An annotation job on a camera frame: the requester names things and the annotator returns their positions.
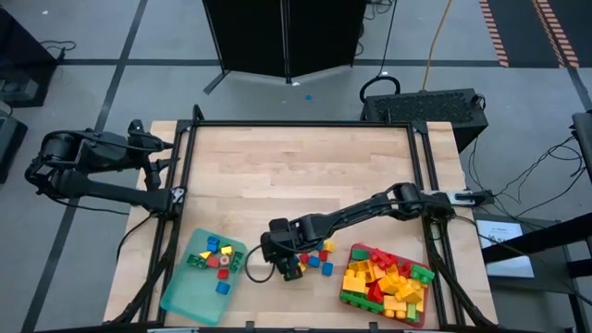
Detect white paper sheet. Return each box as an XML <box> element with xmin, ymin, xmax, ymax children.
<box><xmin>475</xmin><ymin>218</ymin><xmax>537</xmax><ymax>279</ymax></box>

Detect black floor cables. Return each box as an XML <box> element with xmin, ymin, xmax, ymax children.
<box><xmin>466</xmin><ymin>133</ymin><xmax>586</xmax><ymax>218</ymax></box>

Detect hollow yellow plastic brick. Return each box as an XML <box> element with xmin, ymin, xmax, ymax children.
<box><xmin>377</xmin><ymin>272</ymin><xmax>403</xmax><ymax>295</ymax></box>

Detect teal translucent plastic bin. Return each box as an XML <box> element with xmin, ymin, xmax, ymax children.
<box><xmin>159</xmin><ymin>227</ymin><xmax>249</xmax><ymax>327</ymax></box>

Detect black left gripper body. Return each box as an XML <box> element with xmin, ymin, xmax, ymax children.
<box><xmin>84</xmin><ymin>118</ymin><xmax>164</xmax><ymax>171</ymax></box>

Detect black equipment case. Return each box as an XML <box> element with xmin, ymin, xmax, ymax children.
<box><xmin>0</xmin><ymin>108</ymin><xmax>29</xmax><ymax>185</ymax></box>

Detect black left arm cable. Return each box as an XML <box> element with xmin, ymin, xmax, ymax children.
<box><xmin>45</xmin><ymin>129</ymin><xmax>163</xmax><ymax>154</ymax></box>

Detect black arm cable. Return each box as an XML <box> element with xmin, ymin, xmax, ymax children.
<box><xmin>45</xmin><ymin>129</ymin><xmax>163</xmax><ymax>154</ymax></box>
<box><xmin>243</xmin><ymin>247</ymin><xmax>278</xmax><ymax>284</ymax></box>

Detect black floor mat orange edge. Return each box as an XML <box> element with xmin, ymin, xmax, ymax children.
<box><xmin>478</xmin><ymin>0</ymin><xmax>540</xmax><ymax>68</ymax></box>
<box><xmin>531</xmin><ymin>0</ymin><xmax>592</xmax><ymax>69</ymax></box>

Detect black perforated computer case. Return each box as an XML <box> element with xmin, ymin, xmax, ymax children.
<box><xmin>359</xmin><ymin>87</ymin><xmax>489</xmax><ymax>154</ymax></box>

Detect black floor equipment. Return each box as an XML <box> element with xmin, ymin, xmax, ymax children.
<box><xmin>0</xmin><ymin>6</ymin><xmax>59</xmax><ymax>110</ymax></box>

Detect black floor cable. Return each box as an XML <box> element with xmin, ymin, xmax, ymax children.
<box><xmin>39</xmin><ymin>40</ymin><xmax>78</xmax><ymax>61</ymax></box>
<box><xmin>353</xmin><ymin>0</ymin><xmax>394</xmax><ymax>56</ymax></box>

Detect yellow hanging cable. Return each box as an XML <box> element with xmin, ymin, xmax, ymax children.
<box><xmin>419</xmin><ymin>0</ymin><xmax>453</xmax><ymax>93</ymax></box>

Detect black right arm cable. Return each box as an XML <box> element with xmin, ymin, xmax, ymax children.
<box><xmin>243</xmin><ymin>247</ymin><xmax>278</xmax><ymax>284</ymax></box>

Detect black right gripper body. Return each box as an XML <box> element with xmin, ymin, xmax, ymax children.
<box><xmin>259</xmin><ymin>216</ymin><xmax>321</xmax><ymax>269</ymax></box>

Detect long green plastic brick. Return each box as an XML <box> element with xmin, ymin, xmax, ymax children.
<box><xmin>339</xmin><ymin>290</ymin><xmax>385</xmax><ymax>314</ymax></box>

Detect black hanging coiled cable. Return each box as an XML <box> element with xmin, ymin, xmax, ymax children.
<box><xmin>358</xmin><ymin>0</ymin><xmax>401</xmax><ymax>105</ymax></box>

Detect black side desk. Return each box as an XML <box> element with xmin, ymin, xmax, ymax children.
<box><xmin>571</xmin><ymin>110</ymin><xmax>592</xmax><ymax>173</ymax></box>

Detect black folding screen panel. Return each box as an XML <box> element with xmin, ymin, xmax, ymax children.
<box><xmin>202</xmin><ymin>0</ymin><xmax>288</xmax><ymax>95</ymax></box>
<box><xmin>285</xmin><ymin>0</ymin><xmax>367</xmax><ymax>80</ymax></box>

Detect pink translucent plastic bin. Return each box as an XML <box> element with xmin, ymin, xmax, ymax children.
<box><xmin>339</xmin><ymin>241</ymin><xmax>439</xmax><ymax>328</ymax></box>

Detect large yellow plastic brick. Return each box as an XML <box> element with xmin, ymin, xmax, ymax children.
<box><xmin>341</xmin><ymin>270</ymin><xmax>367</xmax><ymax>295</ymax></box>
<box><xmin>347</xmin><ymin>259</ymin><xmax>376</xmax><ymax>283</ymax></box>

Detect black metal stand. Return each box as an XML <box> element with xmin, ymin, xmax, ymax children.
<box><xmin>480</xmin><ymin>211</ymin><xmax>592</xmax><ymax>333</ymax></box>

